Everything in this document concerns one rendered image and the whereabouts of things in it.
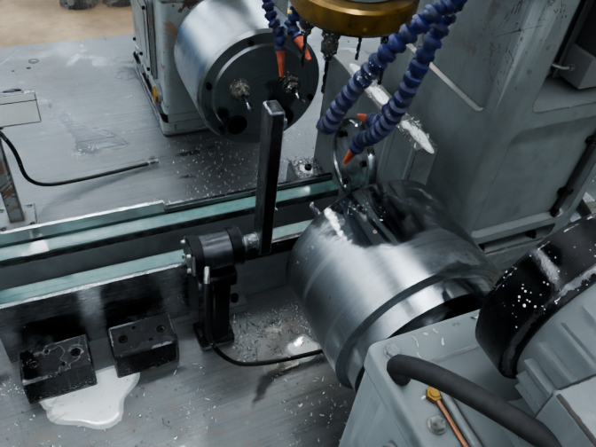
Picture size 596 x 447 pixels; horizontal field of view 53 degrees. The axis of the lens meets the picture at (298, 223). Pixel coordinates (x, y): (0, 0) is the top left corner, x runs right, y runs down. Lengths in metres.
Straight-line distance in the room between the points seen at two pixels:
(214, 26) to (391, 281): 0.64
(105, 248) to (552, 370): 0.76
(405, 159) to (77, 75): 1.01
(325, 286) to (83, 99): 1.00
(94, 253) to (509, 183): 0.71
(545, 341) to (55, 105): 1.31
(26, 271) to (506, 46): 0.82
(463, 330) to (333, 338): 0.17
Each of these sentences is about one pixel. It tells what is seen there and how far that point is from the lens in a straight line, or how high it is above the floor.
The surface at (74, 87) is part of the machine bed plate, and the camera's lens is 1.64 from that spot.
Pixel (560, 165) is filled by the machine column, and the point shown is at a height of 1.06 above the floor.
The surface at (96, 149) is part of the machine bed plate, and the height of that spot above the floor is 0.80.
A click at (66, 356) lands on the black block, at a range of 0.98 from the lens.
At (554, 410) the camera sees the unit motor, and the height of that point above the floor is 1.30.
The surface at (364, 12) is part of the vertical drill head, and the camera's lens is 0.80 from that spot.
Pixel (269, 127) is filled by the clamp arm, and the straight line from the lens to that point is 0.74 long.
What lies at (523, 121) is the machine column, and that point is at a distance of 0.95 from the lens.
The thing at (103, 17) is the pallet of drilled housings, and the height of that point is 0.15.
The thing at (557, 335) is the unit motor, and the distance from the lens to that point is 0.49.
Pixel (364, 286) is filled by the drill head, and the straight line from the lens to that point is 0.70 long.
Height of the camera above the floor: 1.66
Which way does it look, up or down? 44 degrees down
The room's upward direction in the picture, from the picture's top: 8 degrees clockwise
